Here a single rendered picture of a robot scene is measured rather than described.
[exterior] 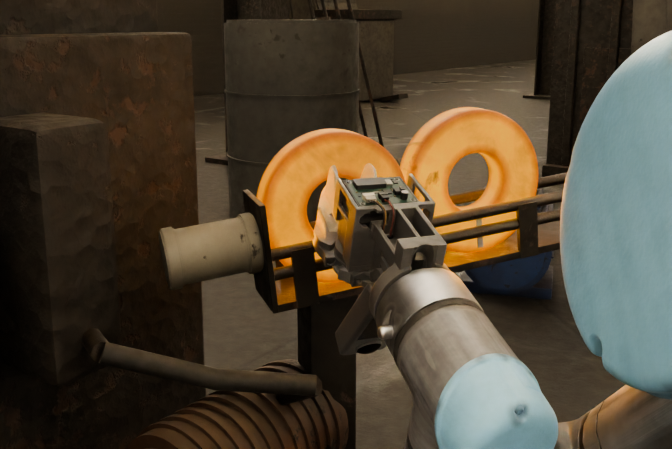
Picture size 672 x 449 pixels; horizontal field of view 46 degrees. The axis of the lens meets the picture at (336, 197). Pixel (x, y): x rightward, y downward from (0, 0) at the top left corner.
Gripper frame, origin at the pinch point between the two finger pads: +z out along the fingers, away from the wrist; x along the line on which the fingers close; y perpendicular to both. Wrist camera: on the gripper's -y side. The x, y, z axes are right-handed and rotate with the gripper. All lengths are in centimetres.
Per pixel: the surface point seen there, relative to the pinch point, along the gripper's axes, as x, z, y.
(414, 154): -8.2, 0.6, 4.0
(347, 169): -0.7, -0.3, 3.3
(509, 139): -18.7, 0.4, 5.2
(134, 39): 17.4, 20.7, 9.2
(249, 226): 9.2, -2.1, -1.3
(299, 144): 4.0, 0.9, 5.7
